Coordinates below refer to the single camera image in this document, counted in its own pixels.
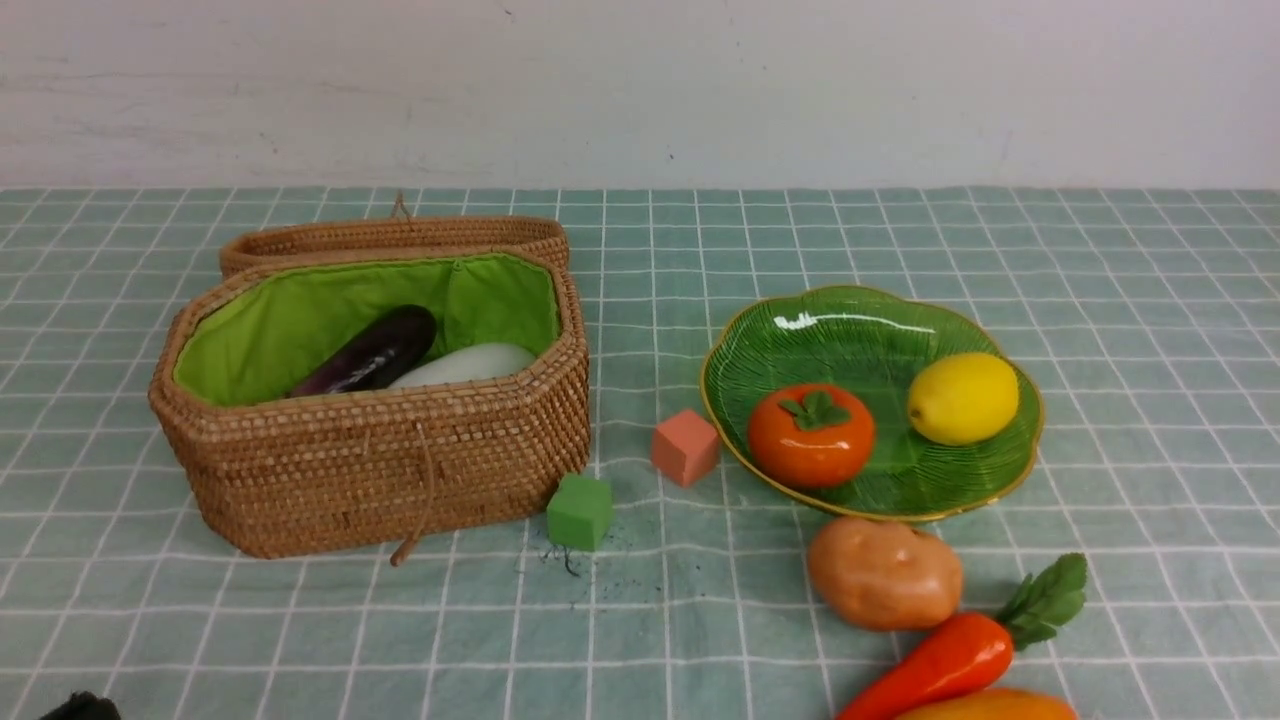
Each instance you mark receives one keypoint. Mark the white toy radish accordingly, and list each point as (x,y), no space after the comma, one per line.
(473,363)

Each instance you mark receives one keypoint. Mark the orange toy persimmon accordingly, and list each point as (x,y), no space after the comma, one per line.
(811,436)

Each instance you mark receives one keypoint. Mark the purple toy eggplant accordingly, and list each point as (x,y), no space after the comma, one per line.
(376,357)

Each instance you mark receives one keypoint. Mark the brown toy potato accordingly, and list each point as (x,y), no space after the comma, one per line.
(884,576)

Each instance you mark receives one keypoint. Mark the yellow toy lemon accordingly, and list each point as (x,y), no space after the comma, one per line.
(963,399)

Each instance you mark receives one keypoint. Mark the orange toy carrot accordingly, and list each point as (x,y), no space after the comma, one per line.
(970,651)

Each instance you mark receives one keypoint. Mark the orange yellow toy mango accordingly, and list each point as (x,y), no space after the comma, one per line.
(996,703)

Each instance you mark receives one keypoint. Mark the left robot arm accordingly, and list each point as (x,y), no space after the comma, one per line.
(84,705)

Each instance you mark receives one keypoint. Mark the salmon pink foam cube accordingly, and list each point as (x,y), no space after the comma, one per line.
(685,448)

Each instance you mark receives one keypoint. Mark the green foam cube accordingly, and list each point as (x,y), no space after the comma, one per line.
(580,513)

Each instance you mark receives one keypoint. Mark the green glass leaf plate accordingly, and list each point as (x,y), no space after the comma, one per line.
(870,343)

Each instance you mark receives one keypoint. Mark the woven rattan basket lid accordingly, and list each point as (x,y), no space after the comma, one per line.
(540,237)

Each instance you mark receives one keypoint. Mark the woven rattan basket green lining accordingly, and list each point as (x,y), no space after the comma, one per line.
(278,476)

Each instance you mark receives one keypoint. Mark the green checkered tablecloth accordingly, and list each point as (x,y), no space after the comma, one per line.
(1148,318)

